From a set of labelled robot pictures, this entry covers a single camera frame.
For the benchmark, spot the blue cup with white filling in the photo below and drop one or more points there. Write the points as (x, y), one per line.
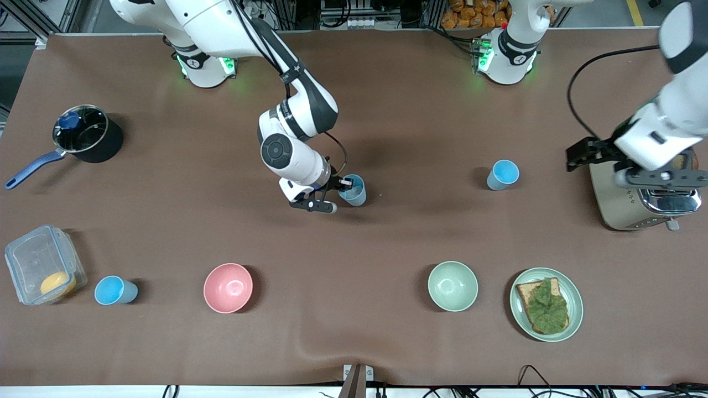
(358, 196)

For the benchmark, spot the blue paper cup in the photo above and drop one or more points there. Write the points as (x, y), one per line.
(502, 176)
(113, 290)

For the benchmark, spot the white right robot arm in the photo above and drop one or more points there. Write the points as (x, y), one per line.
(301, 161)

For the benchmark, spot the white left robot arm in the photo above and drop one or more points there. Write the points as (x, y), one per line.
(514, 52)

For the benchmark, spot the thick brown bread slice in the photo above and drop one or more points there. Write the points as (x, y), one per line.
(688, 159)

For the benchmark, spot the beige and chrome toaster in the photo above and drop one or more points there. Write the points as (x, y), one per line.
(608, 204)

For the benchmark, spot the pink bowl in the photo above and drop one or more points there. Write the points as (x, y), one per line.
(228, 287)

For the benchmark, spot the pale green bowl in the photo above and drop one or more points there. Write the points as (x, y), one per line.
(452, 286)

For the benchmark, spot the pale green plate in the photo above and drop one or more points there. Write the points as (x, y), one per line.
(575, 304)

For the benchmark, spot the brown toast slice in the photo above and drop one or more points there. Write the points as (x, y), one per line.
(522, 290)

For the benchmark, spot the green lettuce leaf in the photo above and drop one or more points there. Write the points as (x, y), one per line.
(548, 309)

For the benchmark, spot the bag of orange buns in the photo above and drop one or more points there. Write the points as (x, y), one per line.
(470, 14)

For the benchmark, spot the small dark blue object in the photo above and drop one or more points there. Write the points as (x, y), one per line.
(69, 120)

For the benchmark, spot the round yellow food item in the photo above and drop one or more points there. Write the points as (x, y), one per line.
(58, 283)

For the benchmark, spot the clear plastic food container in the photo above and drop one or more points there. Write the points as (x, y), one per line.
(33, 257)

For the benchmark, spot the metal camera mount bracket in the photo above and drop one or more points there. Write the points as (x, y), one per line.
(355, 381)

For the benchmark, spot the aluminium frame profile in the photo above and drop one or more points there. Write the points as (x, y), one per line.
(33, 19)

